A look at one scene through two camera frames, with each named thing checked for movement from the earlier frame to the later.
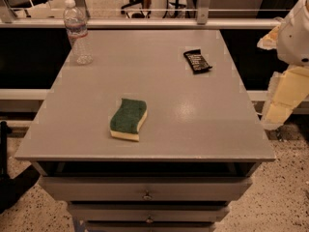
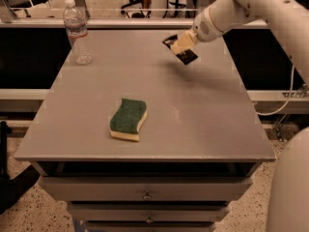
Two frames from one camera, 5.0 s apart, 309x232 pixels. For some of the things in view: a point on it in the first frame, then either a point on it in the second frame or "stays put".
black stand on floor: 12,188 stays put
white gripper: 295,39 → 203,29
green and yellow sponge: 126,121 stays put
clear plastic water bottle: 76,29 stays put
